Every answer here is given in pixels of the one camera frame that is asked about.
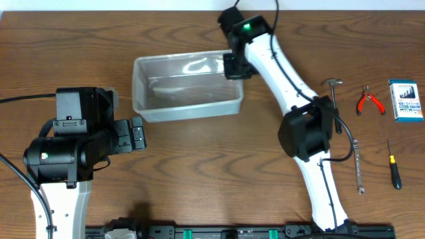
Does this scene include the clear plastic storage container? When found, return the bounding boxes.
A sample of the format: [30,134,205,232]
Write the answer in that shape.
[131,50,244,123]

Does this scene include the small claw hammer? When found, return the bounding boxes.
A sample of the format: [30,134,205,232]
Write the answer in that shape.
[321,78,343,134]

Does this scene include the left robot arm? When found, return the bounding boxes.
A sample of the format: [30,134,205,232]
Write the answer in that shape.
[23,87,146,238]

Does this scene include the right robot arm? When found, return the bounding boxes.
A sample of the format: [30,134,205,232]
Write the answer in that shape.
[218,6,348,232]

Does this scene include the blue white cardboard box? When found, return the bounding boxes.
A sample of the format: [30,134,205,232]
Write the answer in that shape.
[388,79,424,123]

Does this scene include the silver wrench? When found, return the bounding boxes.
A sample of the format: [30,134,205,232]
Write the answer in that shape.
[353,139,365,195]

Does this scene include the black yellow screwdriver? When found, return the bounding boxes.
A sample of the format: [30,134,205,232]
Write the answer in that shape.
[387,139,402,190]

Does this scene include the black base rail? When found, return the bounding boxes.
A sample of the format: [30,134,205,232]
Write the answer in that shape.
[85,218,396,239]

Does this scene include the left black cable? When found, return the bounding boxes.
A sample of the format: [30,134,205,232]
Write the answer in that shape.
[0,93,57,239]

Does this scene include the red handled pliers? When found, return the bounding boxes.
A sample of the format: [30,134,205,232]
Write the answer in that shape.
[356,85,386,117]

